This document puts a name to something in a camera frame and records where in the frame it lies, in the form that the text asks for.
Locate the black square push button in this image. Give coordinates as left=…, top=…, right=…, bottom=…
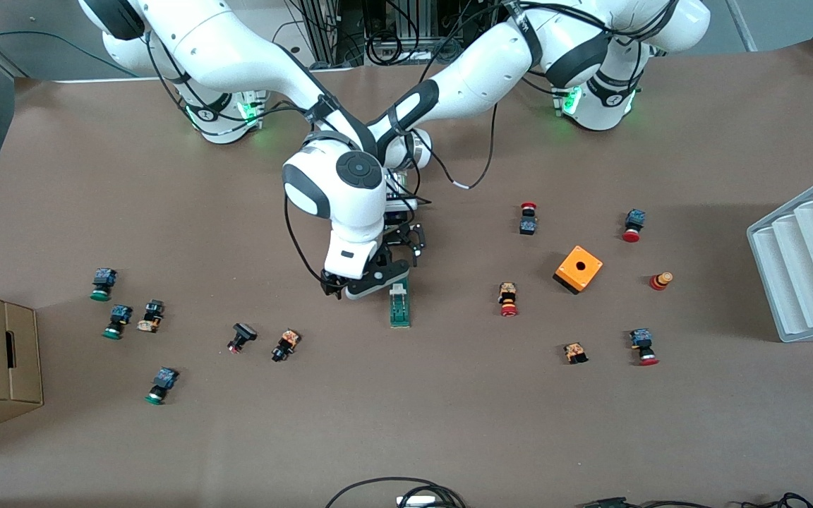
left=227, top=322, right=259, bottom=354

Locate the green mushroom push button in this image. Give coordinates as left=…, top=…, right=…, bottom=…
left=102, top=304, right=133, bottom=341
left=90, top=267, right=119, bottom=303
left=144, top=367, right=180, bottom=406

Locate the dark equipment rack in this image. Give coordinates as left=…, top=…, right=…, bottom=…
left=287, top=0, right=513, bottom=68

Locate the grey ridged tray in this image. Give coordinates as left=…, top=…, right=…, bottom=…
left=746, top=167, right=813, bottom=344

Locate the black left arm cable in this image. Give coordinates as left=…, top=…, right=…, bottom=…
left=417, top=102, right=499, bottom=191

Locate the black selector switch orange block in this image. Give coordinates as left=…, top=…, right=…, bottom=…
left=136, top=299, right=166, bottom=334
left=270, top=328, right=302, bottom=363

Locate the orange button enclosure box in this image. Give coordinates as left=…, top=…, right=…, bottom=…
left=553, top=245, right=604, bottom=296

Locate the black looped cable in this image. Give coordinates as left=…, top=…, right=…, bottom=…
left=324, top=477, right=467, bottom=508

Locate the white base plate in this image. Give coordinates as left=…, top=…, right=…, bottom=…
left=237, top=0, right=358, bottom=73

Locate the black cable with connector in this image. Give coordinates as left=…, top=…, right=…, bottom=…
left=576, top=497, right=697, bottom=508

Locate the thin black cable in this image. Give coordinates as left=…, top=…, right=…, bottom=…
left=742, top=492, right=813, bottom=508

